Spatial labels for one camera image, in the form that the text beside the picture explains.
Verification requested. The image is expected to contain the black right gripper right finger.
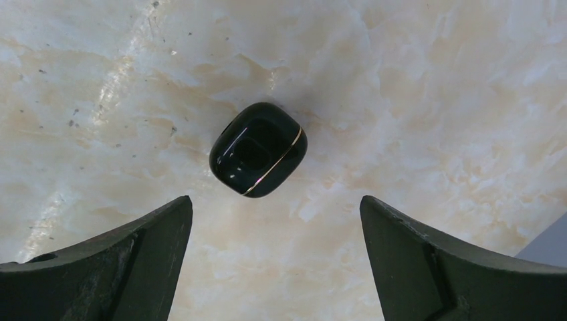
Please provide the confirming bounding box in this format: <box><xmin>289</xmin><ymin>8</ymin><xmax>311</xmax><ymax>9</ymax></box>
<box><xmin>360</xmin><ymin>195</ymin><xmax>566</xmax><ymax>320</ymax></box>

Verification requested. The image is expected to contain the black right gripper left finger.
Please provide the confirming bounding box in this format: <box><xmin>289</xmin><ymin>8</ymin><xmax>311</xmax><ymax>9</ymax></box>
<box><xmin>1</xmin><ymin>196</ymin><xmax>193</xmax><ymax>320</ymax></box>

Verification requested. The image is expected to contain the black earbud charging case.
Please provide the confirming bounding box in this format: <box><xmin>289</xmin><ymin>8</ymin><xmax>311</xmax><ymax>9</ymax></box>
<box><xmin>209</xmin><ymin>102</ymin><xmax>308</xmax><ymax>199</ymax></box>

